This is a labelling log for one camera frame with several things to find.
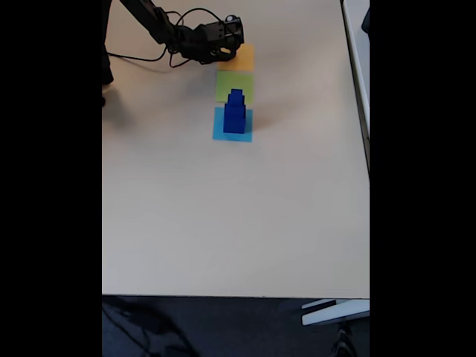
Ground medium blue cube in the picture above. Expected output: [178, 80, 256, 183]
[227, 95, 245, 116]

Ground orange paper square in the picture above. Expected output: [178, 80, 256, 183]
[217, 43, 255, 71]

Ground green paper square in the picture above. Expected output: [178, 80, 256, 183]
[216, 70, 255, 104]

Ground light blue paper square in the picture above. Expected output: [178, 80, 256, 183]
[212, 107, 253, 144]

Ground large blue cube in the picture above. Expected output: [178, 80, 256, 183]
[223, 105, 247, 134]

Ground white neighbouring desk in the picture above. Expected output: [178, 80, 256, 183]
[340, 0, 370, 179]

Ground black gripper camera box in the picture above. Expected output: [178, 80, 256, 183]
[222, 14, 245, 45]

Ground black camera cable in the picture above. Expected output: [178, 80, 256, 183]
[106, 7, 228, 68]

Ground black floor cables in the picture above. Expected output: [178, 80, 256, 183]
[102, 299, 194, 357]

